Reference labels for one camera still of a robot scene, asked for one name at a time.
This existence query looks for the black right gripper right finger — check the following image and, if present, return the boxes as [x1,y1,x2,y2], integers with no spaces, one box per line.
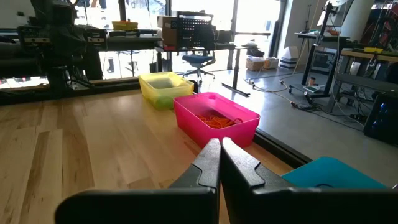
[220,137,398,224]

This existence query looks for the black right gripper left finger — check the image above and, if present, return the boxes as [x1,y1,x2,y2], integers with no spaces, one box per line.
[55,138,221,224]

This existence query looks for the green rubber band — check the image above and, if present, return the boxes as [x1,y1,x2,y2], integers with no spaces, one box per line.
[154,94,175,110]

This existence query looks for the pink plastic basket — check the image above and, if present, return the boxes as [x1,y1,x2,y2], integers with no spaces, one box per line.
[173,92,261,149]

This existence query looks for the blue plastic basket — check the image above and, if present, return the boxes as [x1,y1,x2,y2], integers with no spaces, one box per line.
[281,156,388,190]

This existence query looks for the yellow plastic basket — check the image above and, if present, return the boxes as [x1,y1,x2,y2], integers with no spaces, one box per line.
[138,71,195,111]

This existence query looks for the blue office chair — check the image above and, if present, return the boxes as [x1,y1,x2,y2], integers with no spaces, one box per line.
[182,53,216,85]

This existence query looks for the white striped box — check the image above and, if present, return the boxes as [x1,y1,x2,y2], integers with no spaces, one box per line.
[279,45,300,70]

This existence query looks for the black perforated crate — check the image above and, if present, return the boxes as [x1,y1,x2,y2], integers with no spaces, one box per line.
[176,11,216,51]

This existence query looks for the cardboard box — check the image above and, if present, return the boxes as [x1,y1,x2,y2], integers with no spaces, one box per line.
[157,15,178,47]

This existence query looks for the black floor case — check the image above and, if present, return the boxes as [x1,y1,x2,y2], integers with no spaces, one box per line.
[363,92,398,146]

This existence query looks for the black office desk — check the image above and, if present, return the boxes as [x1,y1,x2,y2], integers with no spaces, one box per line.
[105,29,271,98]

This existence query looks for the large bright window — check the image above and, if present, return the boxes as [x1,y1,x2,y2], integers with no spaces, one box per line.
[71,0,282,78]

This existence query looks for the wooden top desk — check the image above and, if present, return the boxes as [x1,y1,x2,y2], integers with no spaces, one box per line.
[329,49,398,113]

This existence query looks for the monitor on stand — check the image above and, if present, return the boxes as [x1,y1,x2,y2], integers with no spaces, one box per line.
[317,0,355,28]

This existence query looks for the floor cable bundle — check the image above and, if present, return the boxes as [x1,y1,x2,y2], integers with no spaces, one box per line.
[248,77,368,125]

